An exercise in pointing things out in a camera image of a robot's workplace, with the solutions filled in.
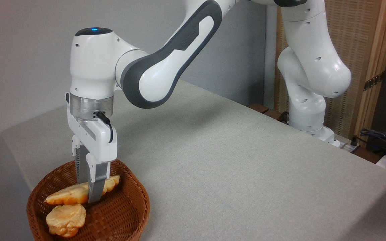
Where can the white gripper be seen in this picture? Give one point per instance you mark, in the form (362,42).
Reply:
(99,142)

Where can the long braided bread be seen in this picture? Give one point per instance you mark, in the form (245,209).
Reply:
(67,196)

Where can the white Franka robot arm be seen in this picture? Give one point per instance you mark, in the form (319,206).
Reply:
(159,73)

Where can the round bread roll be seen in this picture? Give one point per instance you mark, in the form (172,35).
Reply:
(66,219)

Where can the brown wicker basket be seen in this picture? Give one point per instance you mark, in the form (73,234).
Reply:
(126,207)

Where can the grey tablecloth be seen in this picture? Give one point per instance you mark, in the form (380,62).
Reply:
(240,174)

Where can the brown wooden block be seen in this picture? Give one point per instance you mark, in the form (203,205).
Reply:
(258,108)
(273,114)

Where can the metal screen hinge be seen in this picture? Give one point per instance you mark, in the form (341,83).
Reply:
(373,81)

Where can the wooden rattan folding screen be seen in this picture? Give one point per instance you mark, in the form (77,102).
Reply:
(364,40)

